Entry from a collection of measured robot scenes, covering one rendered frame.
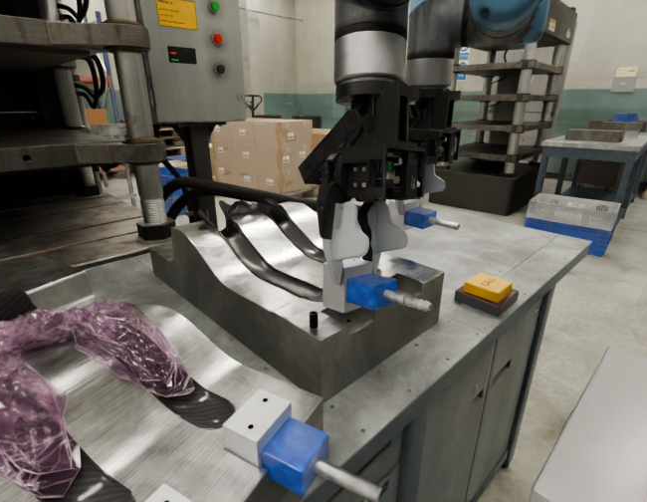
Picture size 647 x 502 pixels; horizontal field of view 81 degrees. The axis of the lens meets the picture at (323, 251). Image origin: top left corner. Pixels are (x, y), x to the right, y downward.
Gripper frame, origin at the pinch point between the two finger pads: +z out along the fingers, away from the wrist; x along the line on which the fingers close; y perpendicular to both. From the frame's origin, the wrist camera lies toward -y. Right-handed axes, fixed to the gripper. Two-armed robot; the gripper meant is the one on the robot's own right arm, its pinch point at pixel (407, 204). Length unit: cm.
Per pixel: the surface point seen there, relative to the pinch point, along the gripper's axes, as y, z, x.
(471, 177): -149, 59, 343
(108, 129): -361, 5, 50
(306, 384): 11.7, 13.6, -36.1
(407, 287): 11.6, 7.7, -15.7
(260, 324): 2.7, 9.2, -36.1
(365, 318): 12.7, 7.9, -26.5
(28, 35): -66, -31, -42
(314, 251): -7.0, 6.7, -17.6
